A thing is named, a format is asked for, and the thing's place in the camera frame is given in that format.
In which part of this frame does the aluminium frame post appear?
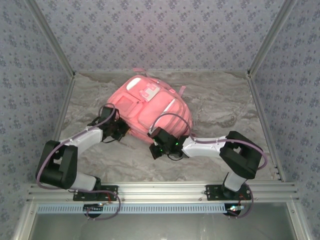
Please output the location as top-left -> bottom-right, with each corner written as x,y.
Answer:
246,0 -> 299,77
24,0 -> 76,78

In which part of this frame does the light blue slotted cable duct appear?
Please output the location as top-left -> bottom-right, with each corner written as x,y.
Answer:
36,203 -> 229,215

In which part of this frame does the small black controller board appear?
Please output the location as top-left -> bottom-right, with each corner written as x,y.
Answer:
224,204 -> 245,216
83,203 -> 105,213

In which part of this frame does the grey metal sheet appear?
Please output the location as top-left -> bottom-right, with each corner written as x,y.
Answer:
14,201 -> 310,240

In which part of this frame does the wide aluminium mounting rail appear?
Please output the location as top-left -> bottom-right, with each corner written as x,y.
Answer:
26,182 -> 300,203

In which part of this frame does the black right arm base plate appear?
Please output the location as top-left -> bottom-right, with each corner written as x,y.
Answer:
205,184 -> 252,201

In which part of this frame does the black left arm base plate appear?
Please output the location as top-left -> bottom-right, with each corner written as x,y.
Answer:
72,184 -> 119,202

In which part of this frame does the pink school backpack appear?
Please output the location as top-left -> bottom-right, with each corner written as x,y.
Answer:
106,67 -> 194,146

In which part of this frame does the aluminium side rail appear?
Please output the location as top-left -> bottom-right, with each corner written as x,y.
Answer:
51,74 -> 76,145
248,74 -> 286,183

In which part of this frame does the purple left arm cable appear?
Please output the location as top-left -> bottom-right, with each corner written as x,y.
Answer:
36,102 -> 121,221

